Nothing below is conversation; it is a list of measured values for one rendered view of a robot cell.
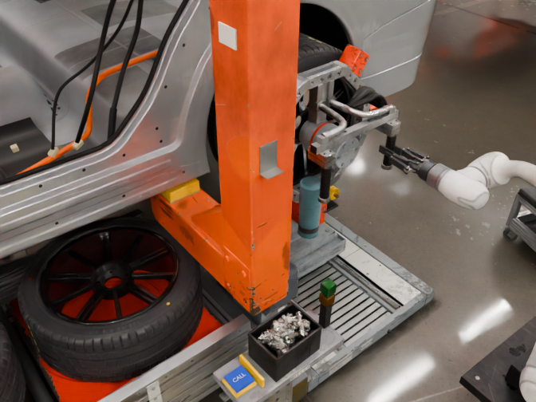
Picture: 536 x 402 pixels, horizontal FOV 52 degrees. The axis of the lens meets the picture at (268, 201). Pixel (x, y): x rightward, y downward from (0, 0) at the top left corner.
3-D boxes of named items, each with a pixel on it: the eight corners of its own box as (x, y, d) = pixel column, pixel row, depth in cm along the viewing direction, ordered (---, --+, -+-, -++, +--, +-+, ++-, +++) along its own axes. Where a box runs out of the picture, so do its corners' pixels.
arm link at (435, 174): (451, 186, 199) (437, 179, 203) (456, 165, 194) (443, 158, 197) (435, 195, 195) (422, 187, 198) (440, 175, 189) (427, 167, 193)
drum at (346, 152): (321, 140, 225) (324, 109, 216) (359, 163, 212) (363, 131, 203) (296, 151, 218) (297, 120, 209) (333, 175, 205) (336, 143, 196)
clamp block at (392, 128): (381, 124, 212) (383, 112, 209) (400, 133, 206) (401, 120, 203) (372, 128, 209) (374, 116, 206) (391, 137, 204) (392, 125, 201)
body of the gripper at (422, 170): (423, 186, 198) (403, 175, 204) (438, 178, 202) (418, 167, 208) (427, 169, 193) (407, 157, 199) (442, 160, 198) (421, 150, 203)
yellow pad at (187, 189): (183, 175, 222) (181, 164, 219) (201, 191, 214) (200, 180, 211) (152, 187, 215) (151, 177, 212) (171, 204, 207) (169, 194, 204)
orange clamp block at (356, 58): (345, 70, 215) (356, 49, 213) (360, 77, 210) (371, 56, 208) (336, 65, 209) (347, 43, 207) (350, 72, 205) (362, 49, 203)
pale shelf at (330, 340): (310, 313, 198) (311, 308, 196) (344, 344, 188) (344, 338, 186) (212, 378, 177) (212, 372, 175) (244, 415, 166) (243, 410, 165)
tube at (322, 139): (320, 108, 205) (322, 82, 199) (357, 129, 193) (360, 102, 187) (285, 123, 196) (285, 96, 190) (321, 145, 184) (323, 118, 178)
